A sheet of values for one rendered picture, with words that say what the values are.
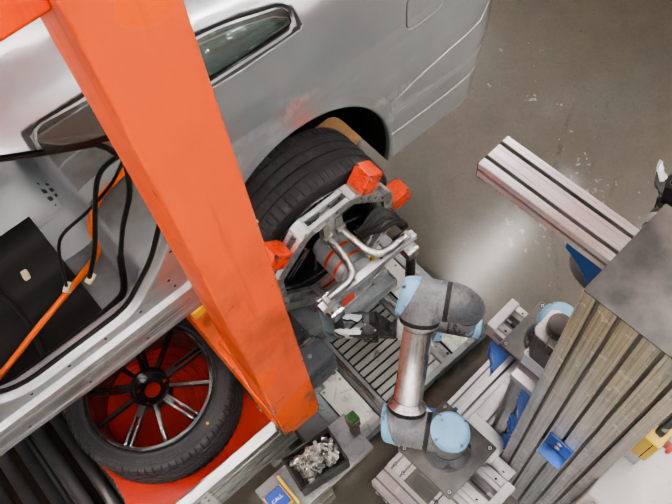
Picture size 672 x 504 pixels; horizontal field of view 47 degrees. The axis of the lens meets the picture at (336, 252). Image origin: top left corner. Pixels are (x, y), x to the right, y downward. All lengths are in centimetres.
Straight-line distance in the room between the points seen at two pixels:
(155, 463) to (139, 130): 193
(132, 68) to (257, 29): 108
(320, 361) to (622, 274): 182
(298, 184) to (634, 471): 130
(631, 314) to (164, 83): 88
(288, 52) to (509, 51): 236
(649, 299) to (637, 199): 258
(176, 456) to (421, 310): 122
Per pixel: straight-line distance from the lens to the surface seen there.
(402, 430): 236
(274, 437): 310
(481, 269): 372
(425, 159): 401
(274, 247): 254
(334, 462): 285
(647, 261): 152
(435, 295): 217
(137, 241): 277
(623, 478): 221
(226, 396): 302
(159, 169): 134
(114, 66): 115
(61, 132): 206
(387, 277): 352
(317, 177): 257
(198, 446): 299
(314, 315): 338
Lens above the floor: 332
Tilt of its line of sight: 62 degrees down
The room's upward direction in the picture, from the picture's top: 9 degrees counter-clockwise
